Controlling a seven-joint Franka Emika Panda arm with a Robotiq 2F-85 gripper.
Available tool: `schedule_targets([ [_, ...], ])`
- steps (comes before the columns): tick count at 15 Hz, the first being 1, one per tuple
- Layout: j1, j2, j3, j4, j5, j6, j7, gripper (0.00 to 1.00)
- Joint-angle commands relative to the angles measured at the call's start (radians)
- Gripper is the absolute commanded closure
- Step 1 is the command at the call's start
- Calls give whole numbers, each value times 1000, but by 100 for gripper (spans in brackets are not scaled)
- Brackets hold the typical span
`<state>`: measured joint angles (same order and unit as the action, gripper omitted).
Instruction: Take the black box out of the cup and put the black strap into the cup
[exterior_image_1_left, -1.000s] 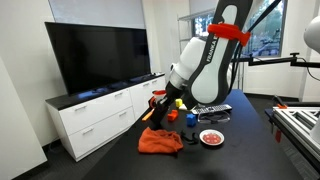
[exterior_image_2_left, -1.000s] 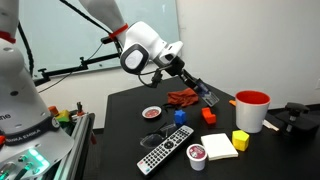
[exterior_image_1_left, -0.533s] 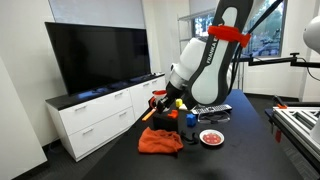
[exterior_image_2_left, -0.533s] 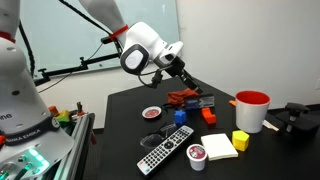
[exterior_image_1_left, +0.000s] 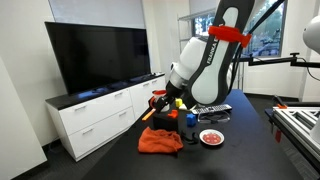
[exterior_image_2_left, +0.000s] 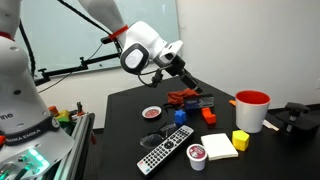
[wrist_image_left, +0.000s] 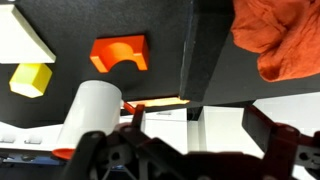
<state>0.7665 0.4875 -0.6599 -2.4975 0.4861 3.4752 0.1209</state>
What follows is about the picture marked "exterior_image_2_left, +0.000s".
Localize orange plastic block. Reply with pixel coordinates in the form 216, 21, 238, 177
200, 106, 217, 126

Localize blue star block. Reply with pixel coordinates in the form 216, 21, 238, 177
173, 109, 187, 127

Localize red frame clip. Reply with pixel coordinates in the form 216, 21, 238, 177
89, 132, 98, 146

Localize yellow pentagon block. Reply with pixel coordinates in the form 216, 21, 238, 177
231, 129, 251, 152

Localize white cup with red inside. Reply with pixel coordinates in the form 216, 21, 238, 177
234, 90, 272, 134

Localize black stereo camera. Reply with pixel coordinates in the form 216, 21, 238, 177
100, 35, 114, 45

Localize grey remote control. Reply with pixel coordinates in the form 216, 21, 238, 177
136, 124, 195, 177

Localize red cable strap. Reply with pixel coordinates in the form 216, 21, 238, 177
0, 31, 15, 42
108, 24, 130, 41

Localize thin black camera cable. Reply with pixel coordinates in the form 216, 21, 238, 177
37, 43, 104, 94

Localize white coffee pod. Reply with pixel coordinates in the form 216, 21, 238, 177
185, 143, 208, 172

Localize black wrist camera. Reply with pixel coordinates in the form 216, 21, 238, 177
146, 70, 165, 89

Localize black and orange clamp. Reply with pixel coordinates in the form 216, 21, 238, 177
75, 101, 85, 117

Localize white notepad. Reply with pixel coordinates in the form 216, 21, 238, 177
200, 132, 239, 162

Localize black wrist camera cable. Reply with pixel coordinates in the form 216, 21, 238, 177
18, 0, 174, 88

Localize orange cloth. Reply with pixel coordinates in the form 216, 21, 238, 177
166, 88, 196, 107

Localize aluminium rail frame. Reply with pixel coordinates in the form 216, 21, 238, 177
53, 112, 96, 180

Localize black glasses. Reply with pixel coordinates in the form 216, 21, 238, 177
139, 121, 177, 149

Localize black knob mount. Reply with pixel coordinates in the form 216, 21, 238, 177
274, 101, 320, 136

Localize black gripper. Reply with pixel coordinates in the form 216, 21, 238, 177
165, 54, 204, 94

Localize small red and white plate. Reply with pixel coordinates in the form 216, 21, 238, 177
141, 105, 163, 120

